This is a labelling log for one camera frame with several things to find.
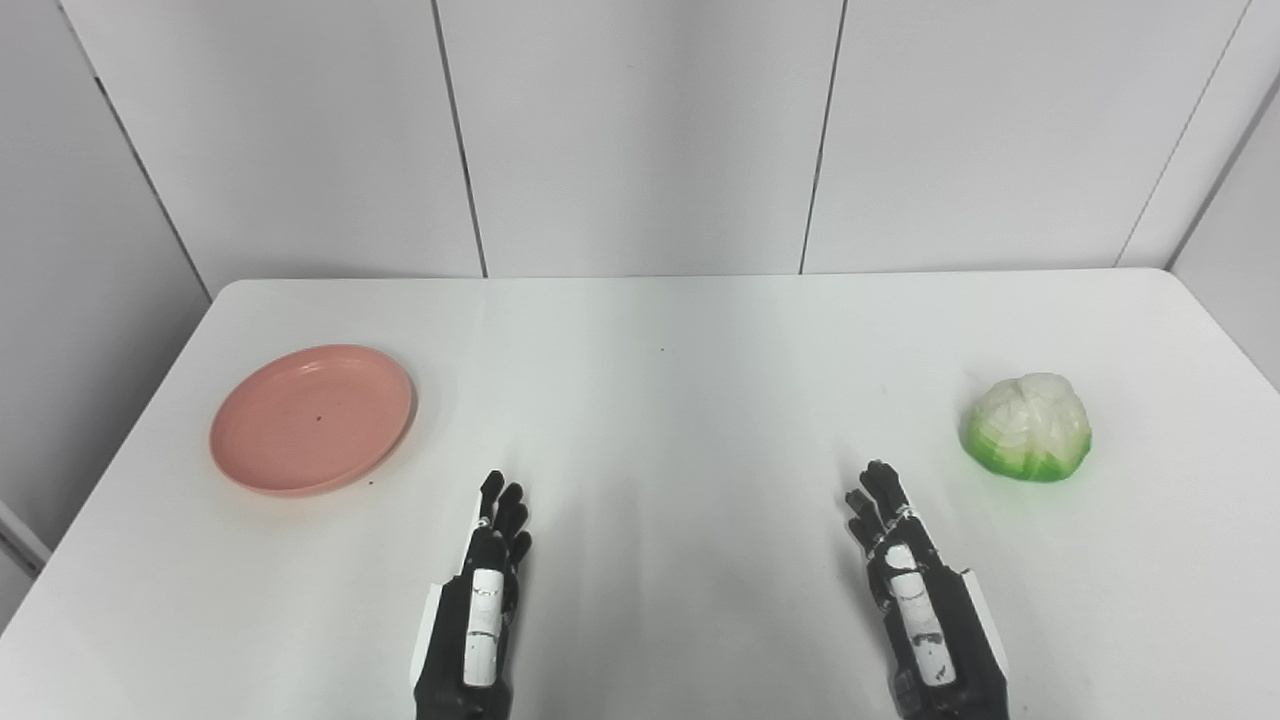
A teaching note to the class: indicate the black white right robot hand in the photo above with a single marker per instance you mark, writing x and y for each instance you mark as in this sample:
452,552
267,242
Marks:
925,630

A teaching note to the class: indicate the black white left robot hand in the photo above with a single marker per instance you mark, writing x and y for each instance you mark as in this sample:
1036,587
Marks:
478,640

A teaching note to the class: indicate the pink round plate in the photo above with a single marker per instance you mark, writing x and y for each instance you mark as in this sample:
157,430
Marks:
310,420

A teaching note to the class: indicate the green white toy cabbage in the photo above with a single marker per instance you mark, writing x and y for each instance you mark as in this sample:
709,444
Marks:
1030,425

